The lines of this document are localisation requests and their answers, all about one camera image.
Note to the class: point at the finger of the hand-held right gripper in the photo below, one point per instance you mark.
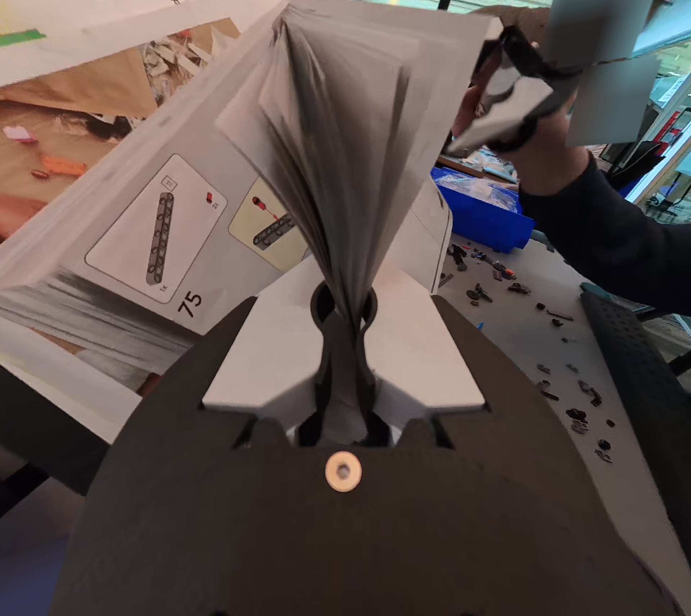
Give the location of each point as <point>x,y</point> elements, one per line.
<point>499,84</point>
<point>507,108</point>

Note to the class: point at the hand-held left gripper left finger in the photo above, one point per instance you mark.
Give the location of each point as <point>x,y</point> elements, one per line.
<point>264,351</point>

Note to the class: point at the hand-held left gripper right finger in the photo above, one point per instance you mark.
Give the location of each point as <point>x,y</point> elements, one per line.
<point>426,357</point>

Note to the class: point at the thick lego instruction booklet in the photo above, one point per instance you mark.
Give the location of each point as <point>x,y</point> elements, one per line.
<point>162,152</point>

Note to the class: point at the person's right forearm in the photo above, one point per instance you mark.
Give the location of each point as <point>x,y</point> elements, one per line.
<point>610,238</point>

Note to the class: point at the scattered loose lego pieces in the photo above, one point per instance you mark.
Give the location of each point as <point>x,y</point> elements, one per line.
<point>540,303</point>

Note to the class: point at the person's right hand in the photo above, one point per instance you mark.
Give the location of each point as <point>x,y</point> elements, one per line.
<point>550,168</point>

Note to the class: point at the clear plastic bag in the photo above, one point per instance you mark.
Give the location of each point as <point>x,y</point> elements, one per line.
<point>480,189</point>

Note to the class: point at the blue plastic bin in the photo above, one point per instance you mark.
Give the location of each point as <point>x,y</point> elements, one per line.
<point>486,227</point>

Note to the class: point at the black perforated mat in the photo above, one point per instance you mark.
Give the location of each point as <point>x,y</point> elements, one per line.
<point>631,357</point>

